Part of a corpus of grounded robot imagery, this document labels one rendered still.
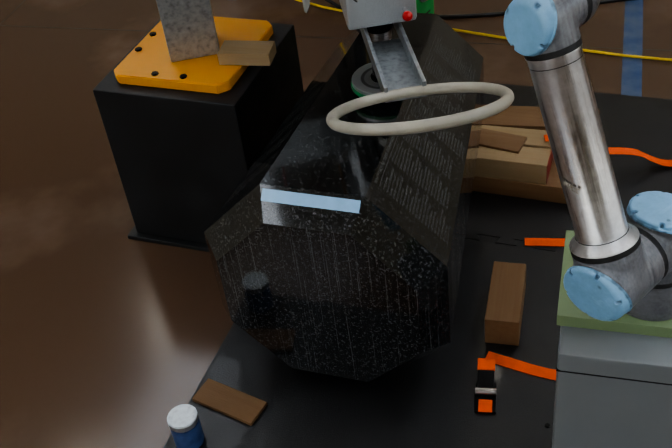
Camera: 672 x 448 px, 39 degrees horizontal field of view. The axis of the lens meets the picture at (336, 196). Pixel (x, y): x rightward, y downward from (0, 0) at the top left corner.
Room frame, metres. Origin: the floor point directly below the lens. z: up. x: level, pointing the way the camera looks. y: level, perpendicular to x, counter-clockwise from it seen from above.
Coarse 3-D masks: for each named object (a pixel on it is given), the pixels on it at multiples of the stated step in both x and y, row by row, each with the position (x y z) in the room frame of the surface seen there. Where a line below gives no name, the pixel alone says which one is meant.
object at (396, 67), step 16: (400, 32) 2.57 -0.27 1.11; (368, 48) 2.52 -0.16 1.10; (384, 48) 2.55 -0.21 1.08; (400, 48) 2.53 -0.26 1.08; (384, 64) 2.45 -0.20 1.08; (400, 64) 2.43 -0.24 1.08; (416, 64) 2.35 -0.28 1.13; (384, 80) 2.28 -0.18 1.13; (400, 80) 2.34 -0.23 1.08; (416, 80) 2.33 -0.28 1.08; (416, 96) 2.24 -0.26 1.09
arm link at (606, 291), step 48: (528, 0) 1.60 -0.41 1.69; (576, 0) 1.61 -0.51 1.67; (528, 48) 1.57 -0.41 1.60; (576, 48) 1.57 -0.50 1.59; (576, 96) 1.53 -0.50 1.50; (576, 144) 1.50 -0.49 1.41; (576, 192) 1.48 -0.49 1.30; (576, 240) 1.48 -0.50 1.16; (624, 240) 1.44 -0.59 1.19; (576, 288) 1.43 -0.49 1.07; (624, 288) 1.37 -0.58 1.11
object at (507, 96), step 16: (368, 96) 2.22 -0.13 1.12; (384, 96) 2.23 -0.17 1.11; (400, 96) 2.24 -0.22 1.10; (512, 96) 1.97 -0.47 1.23; (336, 112) 2.08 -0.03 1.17; (464, 112) 1.84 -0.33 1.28; (480, 112) 1.85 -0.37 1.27; (496, 112) 1.88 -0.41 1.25; (336, 128) 1.94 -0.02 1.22; (352, 128) 1.89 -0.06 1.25; (368, 128) 1.86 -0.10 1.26; (384, 128) 1.84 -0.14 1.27; (400, 128) 1.82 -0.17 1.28; (416, 128) 1.82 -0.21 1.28; (432, 128) 1.81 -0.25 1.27
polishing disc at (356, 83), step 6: (366, 66) 2.78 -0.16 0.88; (354, 72) 2.75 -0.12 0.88; (360, 72) 2.74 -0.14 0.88; (366, 72) 2.74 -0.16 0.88; (354, 78) 2.71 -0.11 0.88; (360, 78) 2.70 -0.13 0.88; (366, 78) 2.70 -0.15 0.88; (354, 84) 2.67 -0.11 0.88; (360, 84) 2.67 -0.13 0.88; (366, 84) 2.66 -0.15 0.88; (372, 84) 2.66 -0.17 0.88; (378, 84) 2.65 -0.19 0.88; (360, 90) 2.63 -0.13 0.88; (366, 90) 2.63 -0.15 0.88; (372, 90) 2.62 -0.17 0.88; (378, 90) 2.62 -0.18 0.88
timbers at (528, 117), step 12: (516, 108) 3.56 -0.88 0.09; (528, 108) 3.54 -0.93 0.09; (492, 120) 3.49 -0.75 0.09; (504, 120) 3.47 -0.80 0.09; (516, 120) 3.46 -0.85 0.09; (528, 120) 3.45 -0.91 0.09; (540, 120) 3.44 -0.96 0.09; (552, 168) 3.07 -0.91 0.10; (480, 180) 3.08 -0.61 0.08; (492, 180) 3.05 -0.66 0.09; (504, 180) 3.03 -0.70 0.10; (552, 180) 2.99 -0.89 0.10; (492, 192) 3.05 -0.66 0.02; (504, 192) 3.03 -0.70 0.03; (516, 192) 3.01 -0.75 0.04; (528, 192) 2.99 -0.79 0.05; (540, 192) 2.97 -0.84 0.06; (552, 192) 2.95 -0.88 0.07
